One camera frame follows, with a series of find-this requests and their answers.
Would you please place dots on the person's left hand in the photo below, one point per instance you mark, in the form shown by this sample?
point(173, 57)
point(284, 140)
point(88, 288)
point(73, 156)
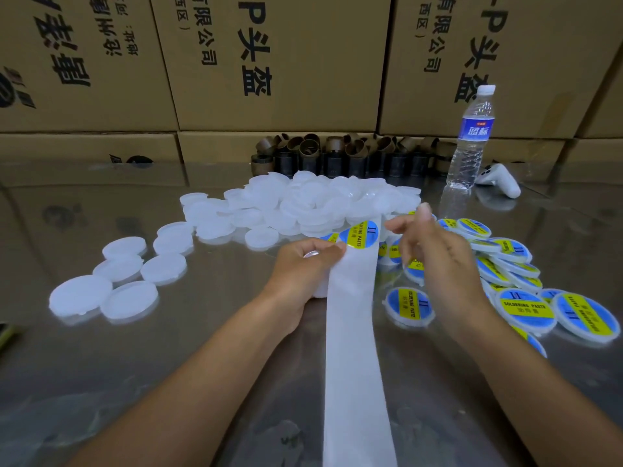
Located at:
point(297, 282)

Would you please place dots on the person's right hand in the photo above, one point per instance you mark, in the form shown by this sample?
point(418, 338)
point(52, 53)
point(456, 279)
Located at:
point(448, 277)

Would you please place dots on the pile of white plastic lids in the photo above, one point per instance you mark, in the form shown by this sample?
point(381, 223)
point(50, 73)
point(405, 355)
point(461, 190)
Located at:
point(282, 202)

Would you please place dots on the sticker roll with backing strip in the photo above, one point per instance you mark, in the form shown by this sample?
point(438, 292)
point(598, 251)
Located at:
point(358, 394)

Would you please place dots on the person's right forearm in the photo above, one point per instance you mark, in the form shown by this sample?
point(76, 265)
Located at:
point(555, 408)

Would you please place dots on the person's left forearm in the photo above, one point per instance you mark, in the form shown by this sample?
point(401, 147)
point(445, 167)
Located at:
point(175, 408)

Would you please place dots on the white handheld controller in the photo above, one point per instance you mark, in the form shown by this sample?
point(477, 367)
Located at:
point(498, 180)

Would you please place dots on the row of dark cardboard tubes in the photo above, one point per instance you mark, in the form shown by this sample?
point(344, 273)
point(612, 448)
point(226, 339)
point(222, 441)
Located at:
point(326, 156)

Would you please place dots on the clear plastic water bottle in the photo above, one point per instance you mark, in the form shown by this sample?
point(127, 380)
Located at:
point(470, 139)

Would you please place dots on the stack of brown cardboard boxes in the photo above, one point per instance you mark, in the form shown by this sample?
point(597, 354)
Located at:
point(282, 63)

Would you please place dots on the black phone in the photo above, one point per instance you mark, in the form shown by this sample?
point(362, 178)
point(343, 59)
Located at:
point(7, 335)

